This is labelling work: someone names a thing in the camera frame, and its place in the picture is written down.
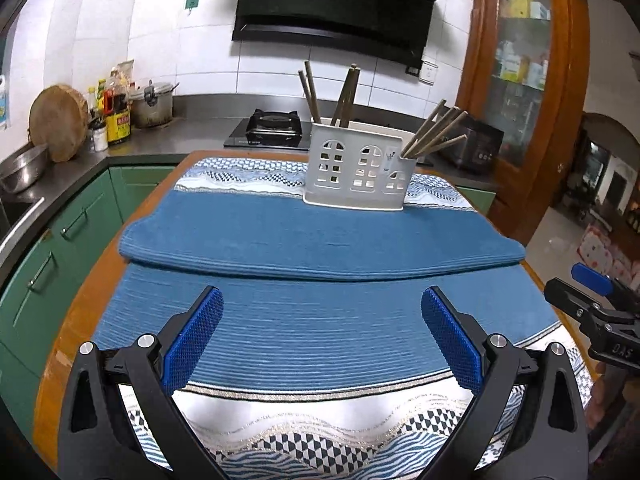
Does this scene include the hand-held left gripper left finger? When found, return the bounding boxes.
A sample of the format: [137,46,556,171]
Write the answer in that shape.
[57,285,231,480]

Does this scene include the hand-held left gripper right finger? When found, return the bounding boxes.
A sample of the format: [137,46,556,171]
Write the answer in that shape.
[417,285,588,480]

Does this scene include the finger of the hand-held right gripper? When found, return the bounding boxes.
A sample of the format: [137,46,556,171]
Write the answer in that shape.
[544,278,603,321]
[571,262,640,311]

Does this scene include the white plastic utensil holder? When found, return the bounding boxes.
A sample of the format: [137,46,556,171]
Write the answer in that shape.
[302,117,417,211]

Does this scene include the pile of wooden chopsticks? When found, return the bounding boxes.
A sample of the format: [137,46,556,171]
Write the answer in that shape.
[298,61,469,158]

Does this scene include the pink spotted mat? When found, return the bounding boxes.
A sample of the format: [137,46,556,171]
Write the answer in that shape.
[577,225,636,291]

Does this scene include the blue patterned tablecloth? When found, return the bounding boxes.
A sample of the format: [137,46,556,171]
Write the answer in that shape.
[90,156,596,480]

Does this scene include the folded blue cloth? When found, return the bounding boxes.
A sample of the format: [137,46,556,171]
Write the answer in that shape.
[118,191,526,282]

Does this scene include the wooden glass door cabinet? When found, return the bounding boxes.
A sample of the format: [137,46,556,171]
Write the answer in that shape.
[456,0,591,246]

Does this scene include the black countertop appliance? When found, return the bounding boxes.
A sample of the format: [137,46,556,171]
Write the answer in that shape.
[440,112,505,175]

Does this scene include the stainless steel sink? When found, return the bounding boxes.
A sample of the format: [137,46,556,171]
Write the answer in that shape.
[0,195,46,261]

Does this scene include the black gas stove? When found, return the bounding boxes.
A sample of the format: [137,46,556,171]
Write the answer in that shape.
[223,108,313,152]

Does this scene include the metal cooking pot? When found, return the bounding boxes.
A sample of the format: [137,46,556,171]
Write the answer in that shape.
[129,80,180,128]

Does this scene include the metal bowl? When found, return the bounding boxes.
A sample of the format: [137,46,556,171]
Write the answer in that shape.
[0,142,50,193]

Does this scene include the round wooden chopping block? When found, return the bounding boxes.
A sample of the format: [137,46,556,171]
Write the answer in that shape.
[28,85,90,163]

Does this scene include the assorted small boxes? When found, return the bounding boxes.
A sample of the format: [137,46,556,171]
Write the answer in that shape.
[495,0,551,88]

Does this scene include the black range hood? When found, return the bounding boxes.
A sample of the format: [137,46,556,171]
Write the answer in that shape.
[231,0,466,68]

